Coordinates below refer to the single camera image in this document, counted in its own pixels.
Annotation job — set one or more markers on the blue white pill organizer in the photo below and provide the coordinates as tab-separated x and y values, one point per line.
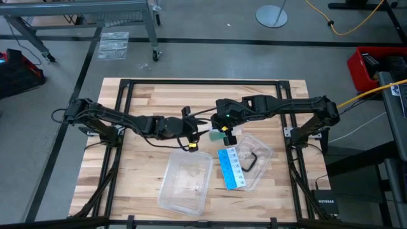
230	168

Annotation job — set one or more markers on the black aluminium table frame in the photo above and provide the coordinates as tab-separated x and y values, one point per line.
203	82

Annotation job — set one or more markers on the clear plastic container lid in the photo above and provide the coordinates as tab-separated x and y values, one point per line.
260	149

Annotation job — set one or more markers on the flat clear plastic sheet bag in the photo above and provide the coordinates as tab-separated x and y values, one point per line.
113	46

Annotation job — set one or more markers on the clear plastic storage container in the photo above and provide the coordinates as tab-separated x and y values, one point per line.
184	184

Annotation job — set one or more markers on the round grey stand base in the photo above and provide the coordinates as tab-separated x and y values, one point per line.
270	17

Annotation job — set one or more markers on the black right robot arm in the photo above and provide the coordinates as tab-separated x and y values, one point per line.
286	105

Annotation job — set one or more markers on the green bandage roll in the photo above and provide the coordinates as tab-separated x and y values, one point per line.
217	136

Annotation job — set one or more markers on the black table base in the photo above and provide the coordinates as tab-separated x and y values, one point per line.
359	5

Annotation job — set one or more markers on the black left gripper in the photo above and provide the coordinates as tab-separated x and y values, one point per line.
176	127

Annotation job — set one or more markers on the small clear plastic scrap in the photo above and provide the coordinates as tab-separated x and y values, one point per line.
144	66

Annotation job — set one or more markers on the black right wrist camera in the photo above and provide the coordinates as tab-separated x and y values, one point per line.
230	140

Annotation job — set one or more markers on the grey desk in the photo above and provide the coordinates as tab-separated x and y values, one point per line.
394	121

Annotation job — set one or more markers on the black Netgear network switch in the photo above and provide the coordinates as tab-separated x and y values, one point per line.
326	202

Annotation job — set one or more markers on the grey metal wheeled cart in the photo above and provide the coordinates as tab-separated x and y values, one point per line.
79	6

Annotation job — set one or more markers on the black red toolbox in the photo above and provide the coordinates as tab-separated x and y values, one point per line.
19	76

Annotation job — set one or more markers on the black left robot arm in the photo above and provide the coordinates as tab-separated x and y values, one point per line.
111	117

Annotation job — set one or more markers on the silver mounting bracket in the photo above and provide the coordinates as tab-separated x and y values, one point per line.
314	135
87	131

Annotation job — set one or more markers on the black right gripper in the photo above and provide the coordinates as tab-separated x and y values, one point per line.
230	113

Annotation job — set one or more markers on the red plastic crate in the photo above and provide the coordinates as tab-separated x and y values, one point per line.
357	73

